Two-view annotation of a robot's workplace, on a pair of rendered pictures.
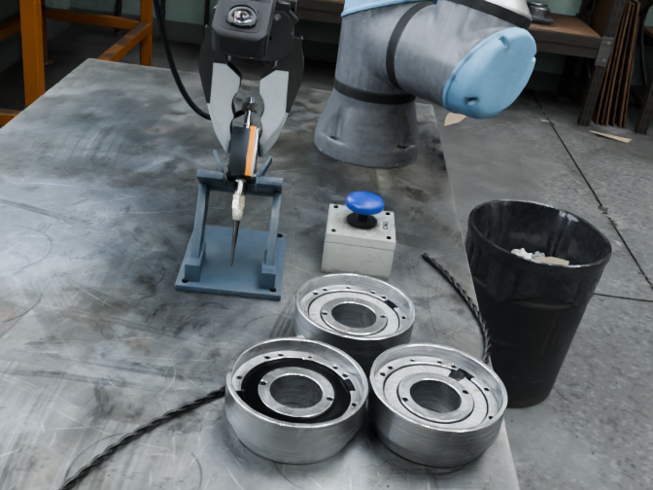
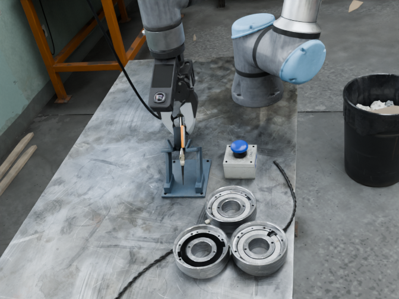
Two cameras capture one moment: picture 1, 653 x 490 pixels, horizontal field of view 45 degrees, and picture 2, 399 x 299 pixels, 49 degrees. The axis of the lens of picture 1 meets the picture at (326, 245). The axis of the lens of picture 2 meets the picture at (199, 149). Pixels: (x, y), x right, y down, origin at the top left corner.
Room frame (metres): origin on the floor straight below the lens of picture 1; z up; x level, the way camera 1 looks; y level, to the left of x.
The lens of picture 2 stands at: (-0.05, -0.19, 1.48)
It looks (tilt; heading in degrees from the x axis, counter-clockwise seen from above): 37 degrees down; 18
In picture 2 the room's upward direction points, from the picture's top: 10 degrees counter-clockwise
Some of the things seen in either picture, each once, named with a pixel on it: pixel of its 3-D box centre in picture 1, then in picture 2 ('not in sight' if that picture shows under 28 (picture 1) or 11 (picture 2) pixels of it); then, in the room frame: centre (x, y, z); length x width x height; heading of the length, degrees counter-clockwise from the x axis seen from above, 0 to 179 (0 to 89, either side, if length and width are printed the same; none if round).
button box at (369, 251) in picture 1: (359, 237); (241, 159); (0.73, -0.03, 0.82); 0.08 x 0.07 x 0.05; 1
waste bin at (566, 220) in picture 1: (517, 305); (378, 133); (1.67, -0.49, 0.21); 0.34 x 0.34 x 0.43
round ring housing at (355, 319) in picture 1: (352, 323); (231, 209); (0.58, -0.03, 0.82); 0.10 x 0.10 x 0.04
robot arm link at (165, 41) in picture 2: not in sight; (163, 35); (0.73, 0.10, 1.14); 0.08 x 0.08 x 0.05
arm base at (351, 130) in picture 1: (370, 114); (256, 78); (1.07, -0.04, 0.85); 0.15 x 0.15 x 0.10
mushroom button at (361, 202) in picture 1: (361, 218); (240, 152); (0.73, -0.03, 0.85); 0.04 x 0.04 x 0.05
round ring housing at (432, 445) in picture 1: (433, 403); (259, 248); (0.48, -0.10, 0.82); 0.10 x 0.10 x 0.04
